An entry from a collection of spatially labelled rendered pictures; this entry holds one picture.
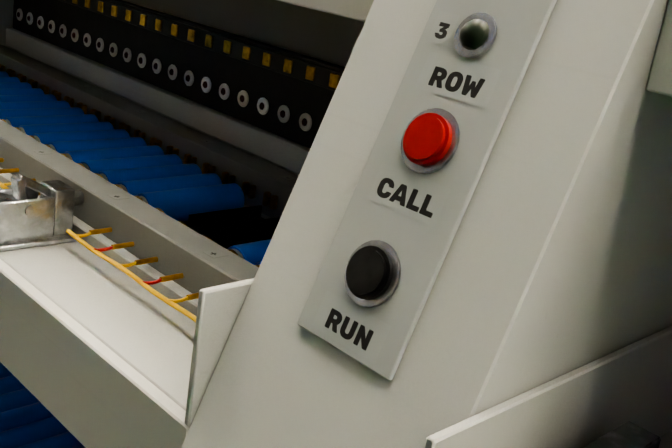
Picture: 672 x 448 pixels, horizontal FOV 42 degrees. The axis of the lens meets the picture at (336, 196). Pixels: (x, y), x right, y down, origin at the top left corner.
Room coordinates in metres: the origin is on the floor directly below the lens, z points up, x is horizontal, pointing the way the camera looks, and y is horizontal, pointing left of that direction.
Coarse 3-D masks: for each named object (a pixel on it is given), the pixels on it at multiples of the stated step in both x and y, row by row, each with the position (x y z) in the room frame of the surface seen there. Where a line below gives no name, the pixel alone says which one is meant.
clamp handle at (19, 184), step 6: (12, 180) 0.42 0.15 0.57; (18, 180) 0.41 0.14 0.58; (24, 180) 0.41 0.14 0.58; (12, 186) 0.42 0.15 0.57; (18, 186) 0.41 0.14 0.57; (24, 186) 0.41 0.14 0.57; (18, 192) 0.41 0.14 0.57; (24, 192) 0.42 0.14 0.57; (0, 198) 0.41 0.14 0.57; (6, 198) 0.41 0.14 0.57; (12, 198) 0.41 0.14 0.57; (18, 198) 0.42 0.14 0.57; (24, 198) 0.42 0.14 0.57
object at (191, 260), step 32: (0, 128) 0.52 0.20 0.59; (0, 160) 0.50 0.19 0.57; (32, 160) 0.48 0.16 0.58; (64, 160) 0.48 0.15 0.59; (96, 192) 0.44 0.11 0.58; (96, 224) 0.43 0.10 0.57; (128, 224) 0.41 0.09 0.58; (160, 224) 0.40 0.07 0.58; (160, 256) 0.39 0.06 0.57; (192, 256) 0.38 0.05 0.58; (224, 256) 0.38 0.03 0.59; (192, 288) 0.38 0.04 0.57
